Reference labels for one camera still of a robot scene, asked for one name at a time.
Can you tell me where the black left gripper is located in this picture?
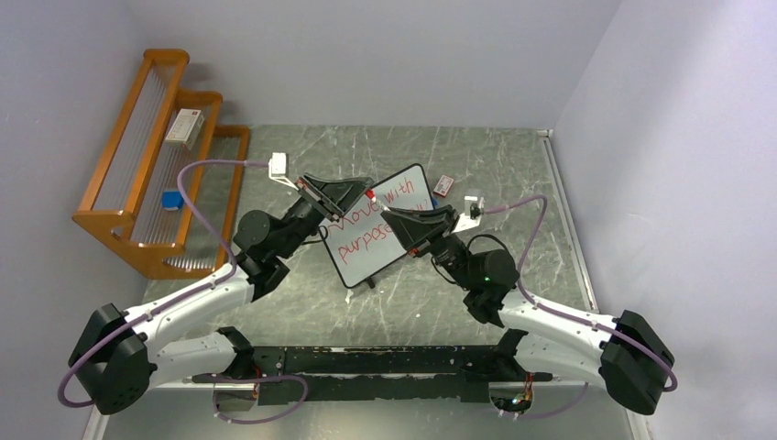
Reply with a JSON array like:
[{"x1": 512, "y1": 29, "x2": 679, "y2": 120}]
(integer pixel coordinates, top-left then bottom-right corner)
[{"x1": 277, "y1": 174, "x2": 377, "y2": 260}]

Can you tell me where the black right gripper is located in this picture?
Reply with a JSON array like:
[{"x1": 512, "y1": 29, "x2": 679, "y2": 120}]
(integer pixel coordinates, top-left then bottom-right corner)
[{"x1": 382, "y1": 204, "x2": 476, "y2": 291}]

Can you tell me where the white marker pen body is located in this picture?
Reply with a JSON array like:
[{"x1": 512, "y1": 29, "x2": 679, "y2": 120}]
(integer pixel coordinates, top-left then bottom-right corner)
[{"x1": 371, "y1": 197, "x2": 391, "y2": 213}]

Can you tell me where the black framed whiteboard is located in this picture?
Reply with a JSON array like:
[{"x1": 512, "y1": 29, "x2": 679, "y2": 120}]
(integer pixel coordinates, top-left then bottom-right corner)
[{"x1": 319, "y1": 163, "x2": 432, "y2": 288}]

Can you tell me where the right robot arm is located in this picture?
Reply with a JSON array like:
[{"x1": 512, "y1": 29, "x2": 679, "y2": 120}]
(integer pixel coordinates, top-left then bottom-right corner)
[{"x1": 381, "y1": 206, "x2": 678, "y2": 415}]

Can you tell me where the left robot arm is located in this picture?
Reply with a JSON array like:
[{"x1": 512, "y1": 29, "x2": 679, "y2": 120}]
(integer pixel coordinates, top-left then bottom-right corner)
[{"x1": 68, "y1": 173, "x2": 375, "y2": 415}]

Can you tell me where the small red white box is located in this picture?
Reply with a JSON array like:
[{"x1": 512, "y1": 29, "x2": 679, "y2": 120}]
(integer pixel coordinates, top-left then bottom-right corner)
[{"x1": 432, "y1": 175, "x2": 454, "y2": 197}]

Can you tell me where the white red box on rack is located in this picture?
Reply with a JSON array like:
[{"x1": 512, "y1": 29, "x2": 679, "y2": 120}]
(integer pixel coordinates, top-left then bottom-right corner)
[{"x1": 164, "y1": 108, "x2": 204, "y2": 150}]

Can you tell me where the blue eraser on rack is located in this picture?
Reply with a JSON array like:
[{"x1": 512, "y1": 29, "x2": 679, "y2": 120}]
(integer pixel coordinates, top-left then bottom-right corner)
[{"x1": 160, "y1": 190, "x2": 184, "y2": 211}]

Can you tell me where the orange wooden tiered rack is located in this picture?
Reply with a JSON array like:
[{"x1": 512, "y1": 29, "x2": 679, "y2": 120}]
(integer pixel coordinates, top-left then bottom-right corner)
[{"x1": 72, "y1": 49, "x2": 250, "y2": 280}]

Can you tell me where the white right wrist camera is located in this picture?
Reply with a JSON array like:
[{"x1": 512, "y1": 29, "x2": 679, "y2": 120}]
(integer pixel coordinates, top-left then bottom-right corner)
[{"x1": 453, "y1": 189, "x2": 485, "y2": 233}]

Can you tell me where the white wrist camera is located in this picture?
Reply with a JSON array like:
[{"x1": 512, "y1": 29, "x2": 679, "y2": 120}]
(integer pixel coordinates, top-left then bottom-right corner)
[
  {"x1": 453, "y1": 189, "x2": 485, "y2": 233},
  {"x1": 268, "y1": 152, "x2": 296, "y2": 188}
]

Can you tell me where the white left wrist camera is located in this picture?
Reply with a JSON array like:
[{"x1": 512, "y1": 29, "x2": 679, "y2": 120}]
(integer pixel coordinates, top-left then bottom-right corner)
[{"x1": 268, "y1": 152, "x2": 296, "y2": 188}]

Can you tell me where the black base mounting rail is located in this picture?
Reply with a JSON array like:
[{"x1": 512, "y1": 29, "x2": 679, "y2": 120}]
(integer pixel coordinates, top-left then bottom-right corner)
[{"x1": 192, "y1": 343, "x2": 553, "y2": 407}]

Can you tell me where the aluminium frame rail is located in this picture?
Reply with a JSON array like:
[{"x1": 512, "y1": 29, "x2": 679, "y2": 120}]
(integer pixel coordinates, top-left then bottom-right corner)
[{"x1": 68, "y1": 152, "x2": 677, "y2": 415}]

